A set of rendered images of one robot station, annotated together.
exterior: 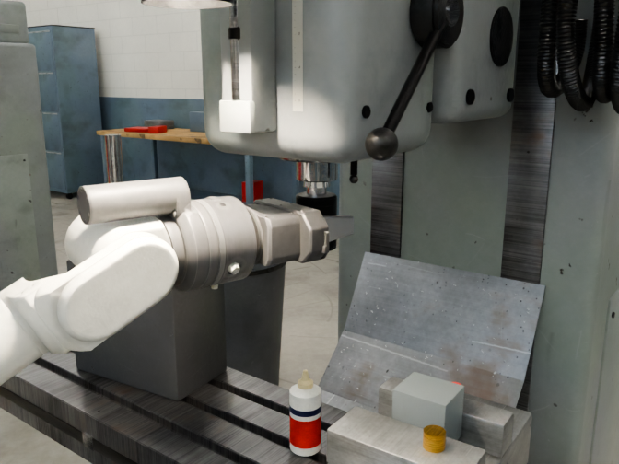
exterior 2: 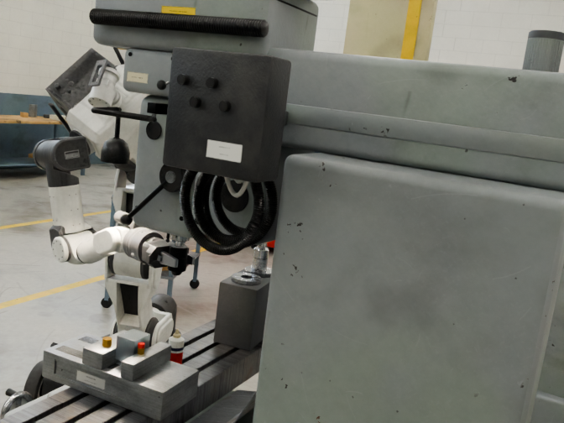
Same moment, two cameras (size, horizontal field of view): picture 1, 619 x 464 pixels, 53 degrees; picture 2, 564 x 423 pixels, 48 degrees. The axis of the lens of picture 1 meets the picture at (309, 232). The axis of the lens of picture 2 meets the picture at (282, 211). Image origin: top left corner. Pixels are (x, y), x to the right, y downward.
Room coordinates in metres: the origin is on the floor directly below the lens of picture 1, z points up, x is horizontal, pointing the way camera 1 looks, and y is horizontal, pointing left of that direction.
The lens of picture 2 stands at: (0.63, -1.57, 1.66)
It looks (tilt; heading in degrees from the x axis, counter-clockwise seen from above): 10 degrees down; 79
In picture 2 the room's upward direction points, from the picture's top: 7 degrees clockwise
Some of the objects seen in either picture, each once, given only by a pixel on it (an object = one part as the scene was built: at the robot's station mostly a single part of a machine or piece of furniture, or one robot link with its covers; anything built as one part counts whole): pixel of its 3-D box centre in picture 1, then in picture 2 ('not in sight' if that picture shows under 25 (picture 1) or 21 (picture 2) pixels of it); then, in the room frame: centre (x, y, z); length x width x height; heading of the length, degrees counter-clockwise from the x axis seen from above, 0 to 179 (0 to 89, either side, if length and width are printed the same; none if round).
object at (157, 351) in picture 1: (147, 312); (248, 304); (0.93, 0.26, 1.03); 0.22 x 0.12 x 0.20; 60
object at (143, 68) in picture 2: not in sight; (209, 80); (0.73, -0.03, 1.68); 0.34 x 0.24 x 0.10; 143
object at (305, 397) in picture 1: (305, 409); (175, 348); (0.71, 0.01, 0.98); 0.04 x 0.04 x 0.11
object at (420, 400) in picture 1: (427, 412); (133, 346); (0.60, -0.13, 1.04); 0.06 x 0.05 x 0.06; 55
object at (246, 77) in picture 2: not in sight; (223, 113); (0.73, -0.46, 1.62); 0.20 x 0.09 x 0.21; 143
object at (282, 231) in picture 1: (249, 237); (155, 251); (0.64, 0.06, 1.23); 0.13 x 0.12 x 0.10; 38
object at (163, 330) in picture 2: not in sight; (142, 329); (0.61, 0.89, 0.68); 0.21 x 0.20 x 0.13; 71
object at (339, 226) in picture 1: (332, 228); (167, 260); (0.67, -0.03, 1.23); 0.06 x 0.02 x 0.03; 128
